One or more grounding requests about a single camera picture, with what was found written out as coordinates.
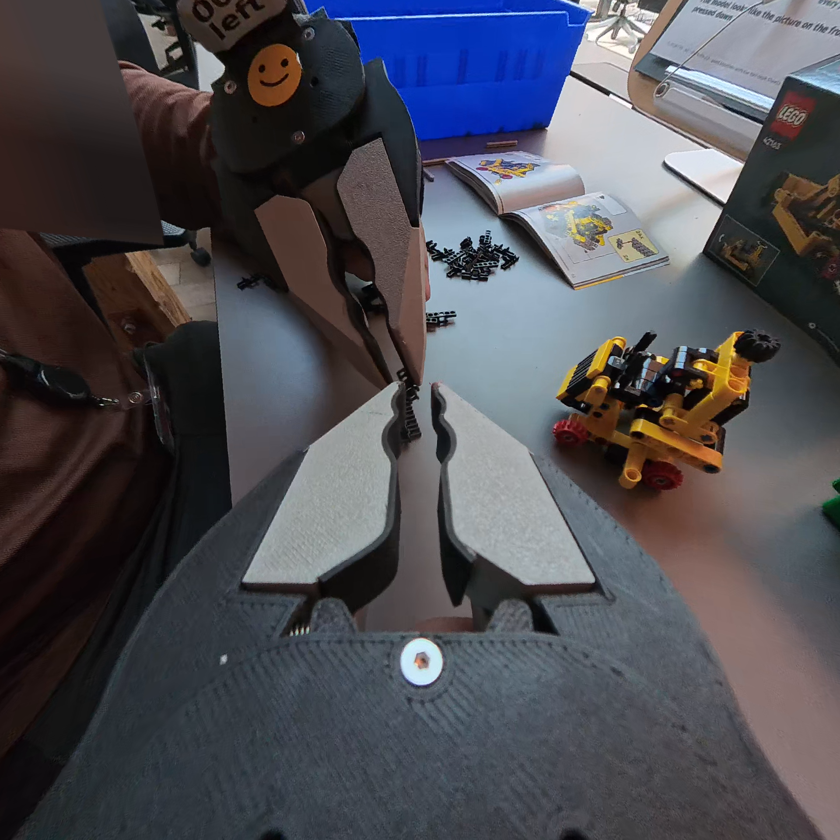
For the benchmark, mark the pile of black track links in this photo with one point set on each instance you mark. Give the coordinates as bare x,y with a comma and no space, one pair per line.
472,257

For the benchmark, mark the person's torso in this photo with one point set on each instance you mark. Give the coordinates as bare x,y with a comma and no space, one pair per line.
65,492

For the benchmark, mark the black track link strip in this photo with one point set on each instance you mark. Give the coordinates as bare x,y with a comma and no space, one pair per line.
441,319
410,410
249,283

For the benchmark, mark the black office chair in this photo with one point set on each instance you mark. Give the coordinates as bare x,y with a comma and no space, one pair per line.
199,256

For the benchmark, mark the person's left forearm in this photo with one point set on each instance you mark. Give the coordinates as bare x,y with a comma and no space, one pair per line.
177,144

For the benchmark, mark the dark office chair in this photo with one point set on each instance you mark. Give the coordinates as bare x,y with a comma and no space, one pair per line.
172,33

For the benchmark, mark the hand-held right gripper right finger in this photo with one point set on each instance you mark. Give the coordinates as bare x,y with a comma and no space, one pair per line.
512,518

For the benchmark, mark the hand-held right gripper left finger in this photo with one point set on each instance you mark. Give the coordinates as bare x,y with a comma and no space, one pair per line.
334,512

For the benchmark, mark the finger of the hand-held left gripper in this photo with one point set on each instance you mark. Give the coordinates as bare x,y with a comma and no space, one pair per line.
308,262
387,229

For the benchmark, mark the grey office chair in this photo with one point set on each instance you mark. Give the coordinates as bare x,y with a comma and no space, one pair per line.
620,23

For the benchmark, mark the white monitor stand base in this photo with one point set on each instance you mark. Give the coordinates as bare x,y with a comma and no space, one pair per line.
705,172

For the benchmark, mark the wooden board with instruction sheet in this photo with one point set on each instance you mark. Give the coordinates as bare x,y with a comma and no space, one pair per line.
754,33

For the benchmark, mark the lego instruction booklet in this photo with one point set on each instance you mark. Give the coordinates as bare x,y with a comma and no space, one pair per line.
571,229

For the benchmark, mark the yellow lego bulldozer model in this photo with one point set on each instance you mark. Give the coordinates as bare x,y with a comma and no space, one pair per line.
656,407

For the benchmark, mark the blue plastic bin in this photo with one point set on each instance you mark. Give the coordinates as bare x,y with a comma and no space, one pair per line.
459,72

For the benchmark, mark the black badge reel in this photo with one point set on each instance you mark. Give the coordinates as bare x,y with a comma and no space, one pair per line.
59,384

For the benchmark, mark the person's left hand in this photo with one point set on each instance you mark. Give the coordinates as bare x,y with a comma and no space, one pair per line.
358,259

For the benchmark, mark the lego set box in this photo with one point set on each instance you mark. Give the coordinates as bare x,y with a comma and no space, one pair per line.
781,216

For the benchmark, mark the wooden table support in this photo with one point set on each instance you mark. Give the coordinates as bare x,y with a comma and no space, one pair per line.
151,295

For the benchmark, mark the green plastic bin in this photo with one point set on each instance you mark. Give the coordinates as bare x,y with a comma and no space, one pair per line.
831,508

